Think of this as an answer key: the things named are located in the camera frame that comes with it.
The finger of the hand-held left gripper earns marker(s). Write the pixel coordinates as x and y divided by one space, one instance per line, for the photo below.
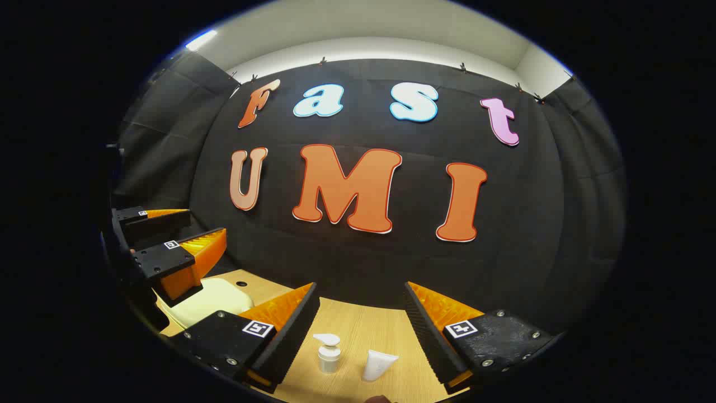
162 260
162 224

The white squeeze tube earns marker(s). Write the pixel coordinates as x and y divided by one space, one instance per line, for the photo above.
376 365

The ceiling light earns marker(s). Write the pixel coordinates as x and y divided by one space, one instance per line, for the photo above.
200 40

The pale yellow suitcase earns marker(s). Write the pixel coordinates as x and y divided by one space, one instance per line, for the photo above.
215 299

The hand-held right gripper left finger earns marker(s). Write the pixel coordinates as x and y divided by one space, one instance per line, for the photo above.
291 336

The white pump bottle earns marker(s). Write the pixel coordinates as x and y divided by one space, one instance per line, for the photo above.
329 358

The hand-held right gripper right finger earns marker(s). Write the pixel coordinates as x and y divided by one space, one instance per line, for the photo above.
428 336

